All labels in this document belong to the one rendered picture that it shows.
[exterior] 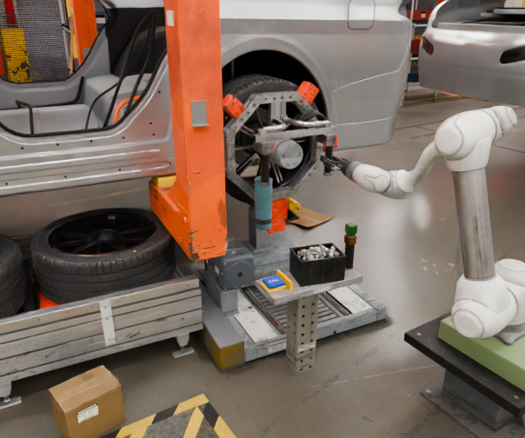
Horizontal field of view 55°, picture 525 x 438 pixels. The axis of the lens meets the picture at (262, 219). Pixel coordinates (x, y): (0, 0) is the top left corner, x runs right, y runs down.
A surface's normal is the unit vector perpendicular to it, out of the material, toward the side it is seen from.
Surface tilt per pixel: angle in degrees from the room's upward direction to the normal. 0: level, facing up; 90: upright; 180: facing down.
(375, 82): 90
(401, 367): 0
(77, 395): 0
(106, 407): 90
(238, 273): 90
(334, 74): 90
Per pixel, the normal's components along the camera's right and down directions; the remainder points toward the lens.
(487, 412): -0.84, 0.21
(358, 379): 0.00, -0.92
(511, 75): -0.70, 0.29
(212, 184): 0.44, 0.35
